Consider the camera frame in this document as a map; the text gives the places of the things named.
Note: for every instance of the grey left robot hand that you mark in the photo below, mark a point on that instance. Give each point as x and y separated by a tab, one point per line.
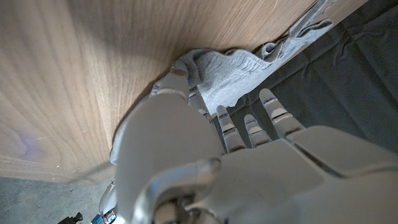
248	180

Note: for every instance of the gray shorts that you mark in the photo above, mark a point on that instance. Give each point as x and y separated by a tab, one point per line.
224	74

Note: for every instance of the black backdrop curtain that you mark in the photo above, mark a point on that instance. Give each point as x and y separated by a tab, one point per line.
357	77

